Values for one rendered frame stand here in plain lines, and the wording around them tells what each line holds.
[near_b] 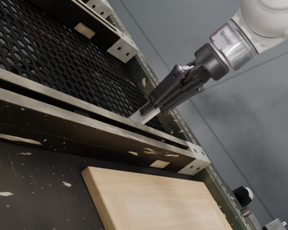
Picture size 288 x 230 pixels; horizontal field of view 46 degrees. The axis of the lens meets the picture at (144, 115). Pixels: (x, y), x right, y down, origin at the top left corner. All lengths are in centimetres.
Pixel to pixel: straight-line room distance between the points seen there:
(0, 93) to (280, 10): 36
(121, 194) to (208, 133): 159
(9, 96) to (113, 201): 24
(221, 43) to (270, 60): 193
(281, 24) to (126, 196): 37
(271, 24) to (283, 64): 210
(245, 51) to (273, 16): 19
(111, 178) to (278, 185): 162
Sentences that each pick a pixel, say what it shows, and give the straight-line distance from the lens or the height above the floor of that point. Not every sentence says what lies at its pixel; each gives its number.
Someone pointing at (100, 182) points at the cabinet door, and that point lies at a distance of 57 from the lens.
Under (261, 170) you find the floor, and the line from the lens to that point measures 213.
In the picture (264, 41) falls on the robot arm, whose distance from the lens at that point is 67.
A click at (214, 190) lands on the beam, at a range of 106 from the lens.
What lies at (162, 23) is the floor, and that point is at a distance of 269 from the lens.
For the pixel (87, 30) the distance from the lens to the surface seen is 110.
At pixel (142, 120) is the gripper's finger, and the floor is 125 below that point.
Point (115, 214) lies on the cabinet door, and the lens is 55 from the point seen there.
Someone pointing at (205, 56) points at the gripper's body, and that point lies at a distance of 68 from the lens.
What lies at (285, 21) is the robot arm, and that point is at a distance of 50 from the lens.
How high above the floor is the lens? 189
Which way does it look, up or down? 60 degrees down
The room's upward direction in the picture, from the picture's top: straight up
